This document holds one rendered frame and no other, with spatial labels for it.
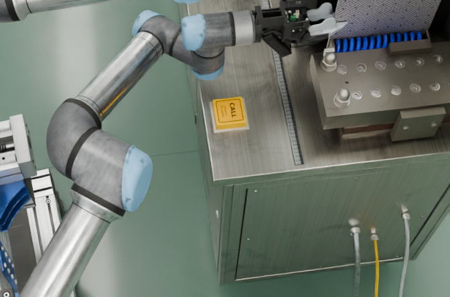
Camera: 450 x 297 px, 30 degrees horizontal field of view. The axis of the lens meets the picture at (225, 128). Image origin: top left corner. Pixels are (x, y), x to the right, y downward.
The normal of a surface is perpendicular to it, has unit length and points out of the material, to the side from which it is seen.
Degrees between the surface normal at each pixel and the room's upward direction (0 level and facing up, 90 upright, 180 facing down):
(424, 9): 90
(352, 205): 90
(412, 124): 90
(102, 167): 18
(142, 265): 0
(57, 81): 0
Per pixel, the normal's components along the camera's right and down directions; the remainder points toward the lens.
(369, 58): 0.03, -0.47
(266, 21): 0.15, 0.88
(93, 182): -0.21, -0.25
